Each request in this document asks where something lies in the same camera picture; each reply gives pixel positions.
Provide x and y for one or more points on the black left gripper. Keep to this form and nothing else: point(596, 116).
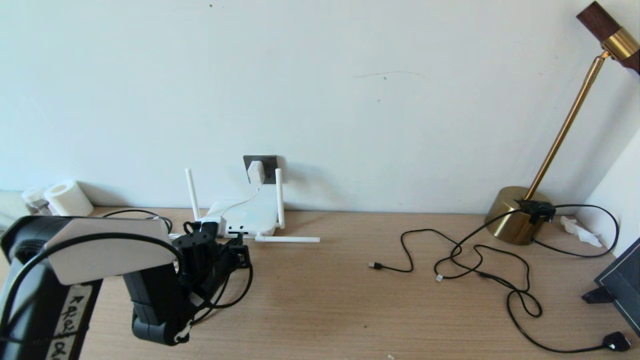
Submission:
point(227, 260)

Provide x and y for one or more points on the white power adapter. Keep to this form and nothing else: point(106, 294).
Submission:
point(256, 172)

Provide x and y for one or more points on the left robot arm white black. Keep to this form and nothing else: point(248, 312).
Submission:
point(105, 250)

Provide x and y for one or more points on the white wifi router with antennas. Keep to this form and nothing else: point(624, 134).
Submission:
point(255, 217)

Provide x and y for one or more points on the black power plug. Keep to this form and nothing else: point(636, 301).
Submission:
point(616, 341)

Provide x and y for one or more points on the white toilet paper roll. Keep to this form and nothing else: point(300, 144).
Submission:
point(67, 200)

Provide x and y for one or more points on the small clear plastic container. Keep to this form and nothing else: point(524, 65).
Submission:
point(34, 199)

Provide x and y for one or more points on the brass desk lamp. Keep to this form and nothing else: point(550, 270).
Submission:
point(510, 220)

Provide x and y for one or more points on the crumpled white tissue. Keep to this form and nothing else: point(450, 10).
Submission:
point(579, 231)

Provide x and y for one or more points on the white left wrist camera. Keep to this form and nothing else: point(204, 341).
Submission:
point(212, 225)

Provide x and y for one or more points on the grey wall power socket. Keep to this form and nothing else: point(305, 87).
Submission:
point(271, 167)

